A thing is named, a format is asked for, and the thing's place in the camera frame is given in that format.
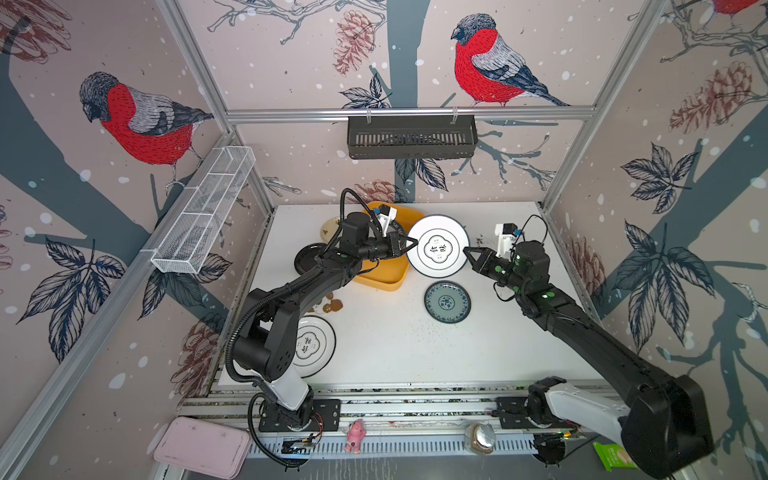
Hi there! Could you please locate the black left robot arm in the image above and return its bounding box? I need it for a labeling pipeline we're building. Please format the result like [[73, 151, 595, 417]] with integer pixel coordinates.
[[224, 188, 417, 430]]

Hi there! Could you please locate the white wire mesh shelf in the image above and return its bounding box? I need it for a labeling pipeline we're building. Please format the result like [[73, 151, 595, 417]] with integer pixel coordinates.
[[152, 146, 255, 274]]

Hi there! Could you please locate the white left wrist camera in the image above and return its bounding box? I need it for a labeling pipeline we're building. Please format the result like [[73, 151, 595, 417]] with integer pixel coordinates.
[[373, 204, 401, 236]]

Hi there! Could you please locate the pink small figurine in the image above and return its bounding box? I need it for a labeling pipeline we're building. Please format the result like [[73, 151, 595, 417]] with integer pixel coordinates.
[[344, 419, 367, 454]]

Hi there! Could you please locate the black round plate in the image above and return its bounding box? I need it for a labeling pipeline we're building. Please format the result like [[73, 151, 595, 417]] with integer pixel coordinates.
[[293, 243, 326, 275]]

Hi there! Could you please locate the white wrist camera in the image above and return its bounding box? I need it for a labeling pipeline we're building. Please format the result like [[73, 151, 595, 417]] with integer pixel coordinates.
[[494, 223, 520, 259], [373, 204, 401, 236]]

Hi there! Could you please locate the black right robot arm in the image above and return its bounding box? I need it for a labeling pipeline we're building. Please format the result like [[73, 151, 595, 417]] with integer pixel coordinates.
[[463, 241, 715, 479]]

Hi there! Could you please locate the cream small plate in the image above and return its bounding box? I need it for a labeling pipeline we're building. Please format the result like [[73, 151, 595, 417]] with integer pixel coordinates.
[[320, 217, 340, 243]]

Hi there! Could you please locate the green object at edge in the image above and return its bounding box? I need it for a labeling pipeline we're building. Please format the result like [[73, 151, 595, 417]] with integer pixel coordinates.
[[593, 442, 638, 472]]

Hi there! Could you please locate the blue floral green plate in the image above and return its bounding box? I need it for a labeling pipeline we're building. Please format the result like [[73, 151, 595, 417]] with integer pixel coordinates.
[[423, 281, 472, 324]]

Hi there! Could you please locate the white flower plate black rim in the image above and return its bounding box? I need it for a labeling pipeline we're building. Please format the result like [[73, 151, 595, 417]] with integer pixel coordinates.
[[407, 214, 469, 279]]

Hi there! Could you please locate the pink rectangular tray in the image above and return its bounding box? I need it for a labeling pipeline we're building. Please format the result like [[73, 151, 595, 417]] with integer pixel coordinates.
[[153, 417, 252, 479]]

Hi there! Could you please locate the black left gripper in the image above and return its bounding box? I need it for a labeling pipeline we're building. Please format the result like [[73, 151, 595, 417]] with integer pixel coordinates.
[[357, 233, 418, 263]]

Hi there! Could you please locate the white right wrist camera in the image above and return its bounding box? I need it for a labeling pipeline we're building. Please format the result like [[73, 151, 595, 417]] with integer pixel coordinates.
[[494, 223, 520, 259]]

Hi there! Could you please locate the black hanging wire basket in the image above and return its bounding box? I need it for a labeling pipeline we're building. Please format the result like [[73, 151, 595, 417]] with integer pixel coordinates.
[[347, 115, 478, 160]]

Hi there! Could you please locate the yellow plastic bin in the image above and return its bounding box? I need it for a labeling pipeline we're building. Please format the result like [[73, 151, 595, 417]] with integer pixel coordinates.
[[354, 201, 425, 292]]

